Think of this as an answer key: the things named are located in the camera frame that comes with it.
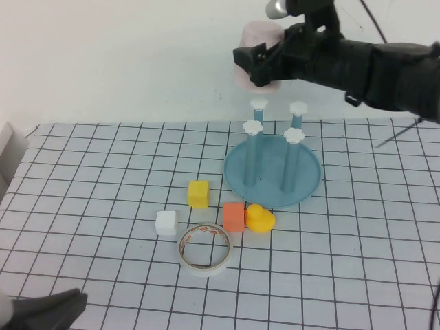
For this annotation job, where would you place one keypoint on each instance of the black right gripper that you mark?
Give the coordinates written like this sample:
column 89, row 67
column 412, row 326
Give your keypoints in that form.
column 316, row 58

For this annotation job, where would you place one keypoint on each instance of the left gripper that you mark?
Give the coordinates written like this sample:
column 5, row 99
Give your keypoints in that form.
column 5, row 309

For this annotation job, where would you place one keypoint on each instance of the pink plastic cup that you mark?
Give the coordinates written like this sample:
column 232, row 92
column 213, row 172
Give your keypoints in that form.
column 261, row 32

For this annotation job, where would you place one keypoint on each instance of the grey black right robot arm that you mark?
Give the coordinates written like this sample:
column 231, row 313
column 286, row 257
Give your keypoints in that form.
column 405, row 79

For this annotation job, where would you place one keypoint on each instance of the blue cup stand white caps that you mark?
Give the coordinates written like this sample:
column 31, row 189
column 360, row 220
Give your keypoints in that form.
column 271, row 185

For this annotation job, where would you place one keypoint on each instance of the white foam cube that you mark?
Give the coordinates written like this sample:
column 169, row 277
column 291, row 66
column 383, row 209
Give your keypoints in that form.
column 166, row 223

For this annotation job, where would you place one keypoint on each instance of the yellow foam cube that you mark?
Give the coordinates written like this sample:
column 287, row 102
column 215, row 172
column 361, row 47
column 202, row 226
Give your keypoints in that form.
column 198, row 196

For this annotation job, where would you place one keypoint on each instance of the orange foam cube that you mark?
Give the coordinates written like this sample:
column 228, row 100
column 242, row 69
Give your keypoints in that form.
column 233, row 218

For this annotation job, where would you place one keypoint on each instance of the yellow rubber duck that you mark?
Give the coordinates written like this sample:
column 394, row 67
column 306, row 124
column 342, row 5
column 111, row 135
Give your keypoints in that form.
column 259, row 220

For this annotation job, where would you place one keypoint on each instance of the white adhesive tape roll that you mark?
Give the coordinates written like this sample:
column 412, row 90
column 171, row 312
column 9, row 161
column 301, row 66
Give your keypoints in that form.
column 206, row 271

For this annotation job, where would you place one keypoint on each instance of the white board panel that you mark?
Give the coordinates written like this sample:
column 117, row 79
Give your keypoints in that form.
column 10, row 148

